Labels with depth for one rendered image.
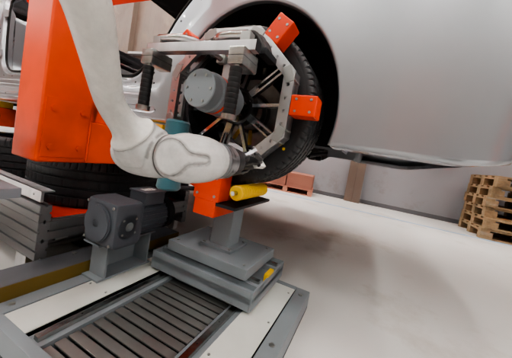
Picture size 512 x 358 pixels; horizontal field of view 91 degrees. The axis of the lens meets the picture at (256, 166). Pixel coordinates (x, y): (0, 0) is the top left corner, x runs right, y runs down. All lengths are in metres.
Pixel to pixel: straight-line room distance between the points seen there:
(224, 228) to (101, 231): 0.47
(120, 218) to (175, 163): 0.59
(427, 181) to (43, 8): 5.62
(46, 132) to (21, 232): 0.47
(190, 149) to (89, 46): 0.21
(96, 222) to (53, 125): 0.36
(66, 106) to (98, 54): 0.65
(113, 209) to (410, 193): 5.28
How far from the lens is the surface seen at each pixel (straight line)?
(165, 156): 0.49
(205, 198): 0.99
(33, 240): 1.31
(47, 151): 1.09
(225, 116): 0.70
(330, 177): 5.61
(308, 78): 0.97
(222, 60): 1.03
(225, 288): 1.07
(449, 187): 5.84
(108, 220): 1.05
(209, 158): 0.51
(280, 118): 0.87
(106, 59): 0.48
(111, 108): 0.56
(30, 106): 1.14
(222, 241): 1.17
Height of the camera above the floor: 0.67
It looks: 3 degrees down
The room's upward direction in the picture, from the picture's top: 10 degrees clockwise
